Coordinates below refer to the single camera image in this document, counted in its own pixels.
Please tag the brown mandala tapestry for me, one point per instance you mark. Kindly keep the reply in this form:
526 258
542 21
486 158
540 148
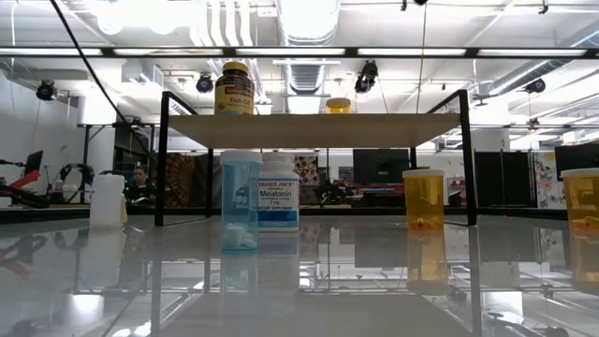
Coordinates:
180 180

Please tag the red angled bar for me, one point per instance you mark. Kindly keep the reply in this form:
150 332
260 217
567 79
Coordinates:
23 180

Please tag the silver ventilation duct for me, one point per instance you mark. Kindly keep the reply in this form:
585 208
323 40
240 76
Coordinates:
306 79

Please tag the brown dotted patterned cloth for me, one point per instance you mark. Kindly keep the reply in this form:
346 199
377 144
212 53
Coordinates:
307 169

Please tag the large black monitor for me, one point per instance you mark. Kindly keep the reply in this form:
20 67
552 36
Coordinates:
578 166

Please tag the person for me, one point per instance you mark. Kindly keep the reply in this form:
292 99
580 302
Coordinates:
140 187

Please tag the black wall screen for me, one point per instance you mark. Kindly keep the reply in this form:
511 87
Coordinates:
380 166

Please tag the glossy white table sheet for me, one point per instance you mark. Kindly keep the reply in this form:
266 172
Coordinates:
327 309

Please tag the black ceiling spotlight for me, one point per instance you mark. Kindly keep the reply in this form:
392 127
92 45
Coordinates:
47 90
535 85
366 77
204 83

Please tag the black background robot arm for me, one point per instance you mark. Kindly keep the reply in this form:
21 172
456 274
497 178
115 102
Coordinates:
333 191

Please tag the plain white plastic bottle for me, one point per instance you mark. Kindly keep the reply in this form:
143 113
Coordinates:
106 201

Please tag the wooden shelf with black frame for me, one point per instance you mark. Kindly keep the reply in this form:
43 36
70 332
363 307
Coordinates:
309 131

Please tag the blue pill vial white cap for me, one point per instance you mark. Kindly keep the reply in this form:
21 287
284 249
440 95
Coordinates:
241 196

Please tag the black partition panel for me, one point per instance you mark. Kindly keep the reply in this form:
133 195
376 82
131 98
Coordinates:
505 178

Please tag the small black monitor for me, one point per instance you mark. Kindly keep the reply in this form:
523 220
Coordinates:
33 161

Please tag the white melatonin bottle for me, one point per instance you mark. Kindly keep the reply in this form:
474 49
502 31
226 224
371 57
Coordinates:
281 196

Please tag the amber pill vial white cap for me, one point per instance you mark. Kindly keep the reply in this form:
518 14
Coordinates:
423 196
582 196
338 106

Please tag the floral print panel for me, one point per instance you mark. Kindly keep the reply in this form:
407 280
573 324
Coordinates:
545 180

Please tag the black metal stand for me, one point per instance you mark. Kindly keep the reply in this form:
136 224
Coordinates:
117 125

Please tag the black metal rig frame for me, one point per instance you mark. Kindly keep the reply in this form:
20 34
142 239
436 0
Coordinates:
351 52

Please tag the brown fish oil bottle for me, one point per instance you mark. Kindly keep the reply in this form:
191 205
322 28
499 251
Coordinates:
234 93

